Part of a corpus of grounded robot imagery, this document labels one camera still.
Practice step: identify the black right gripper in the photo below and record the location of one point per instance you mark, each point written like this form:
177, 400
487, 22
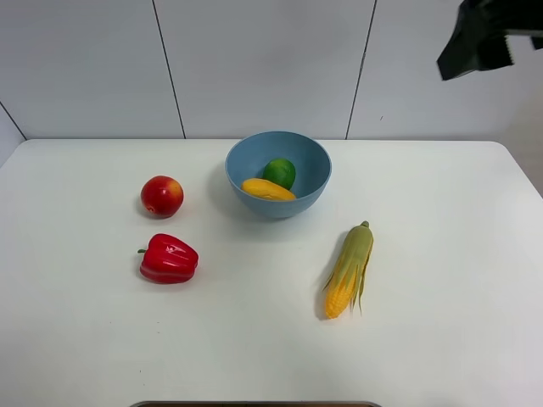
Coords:
479, 39

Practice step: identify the green lime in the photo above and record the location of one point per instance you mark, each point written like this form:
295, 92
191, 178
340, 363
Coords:
281, 172

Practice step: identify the yellow mango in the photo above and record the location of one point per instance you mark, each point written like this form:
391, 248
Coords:
264, 189

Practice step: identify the red apple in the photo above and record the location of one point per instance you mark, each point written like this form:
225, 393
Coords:
162, 196

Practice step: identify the blue plastic bowl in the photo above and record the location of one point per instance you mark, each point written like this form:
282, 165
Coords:
248, 158

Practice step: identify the corn cob with husk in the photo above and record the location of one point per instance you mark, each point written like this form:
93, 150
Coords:
345, 284

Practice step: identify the red bell pepper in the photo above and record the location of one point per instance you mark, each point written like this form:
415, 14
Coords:
168, 260

